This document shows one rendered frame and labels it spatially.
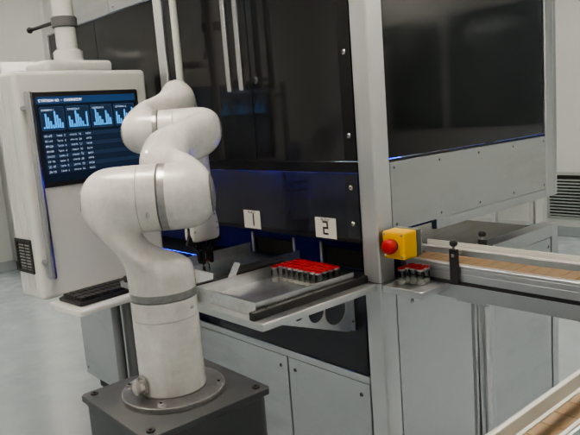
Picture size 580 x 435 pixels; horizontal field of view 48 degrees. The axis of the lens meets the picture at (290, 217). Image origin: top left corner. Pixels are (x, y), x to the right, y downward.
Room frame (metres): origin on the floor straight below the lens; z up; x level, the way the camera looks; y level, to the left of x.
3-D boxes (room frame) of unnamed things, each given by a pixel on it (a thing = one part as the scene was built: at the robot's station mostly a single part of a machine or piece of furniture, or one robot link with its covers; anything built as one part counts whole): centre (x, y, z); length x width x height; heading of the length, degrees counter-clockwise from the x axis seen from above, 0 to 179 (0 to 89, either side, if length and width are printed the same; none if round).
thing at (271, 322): (1.85, 0.13, 0.87); 0.70 x 0.48 x 0.02; 41
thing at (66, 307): (2.17, 0.61, 0.79); 0.45 x 0.28 x 0.03; 136
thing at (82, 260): (2.31, 0.73, 1.19); 0.50 x 0.19 x 0.78; 136
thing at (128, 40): (2.64, 0.60, 1.51); 0.49 x 0.01 x 0.59; 41
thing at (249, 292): (1.69, 0.05, 0.90); 0.34 x 0.26 x 0.04; 130
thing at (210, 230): (1.94, 0.27, 1.05); 0.10 x 0.08 x 0.11; 131
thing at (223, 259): (2.02, 0.19, 0.90); 0.34 x 0.26 x 0.04; 131
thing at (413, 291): (1.67, -0.33, 0.87); 0.14 x 0.13 x 0.02; 131
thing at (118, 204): (1.14, 0.27, 1.16); 0.19 x 0.12 x 0.24; 92
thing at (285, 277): (1.75, -0.01, 0.90); 0.18 x 0.02 x 0.05; 40
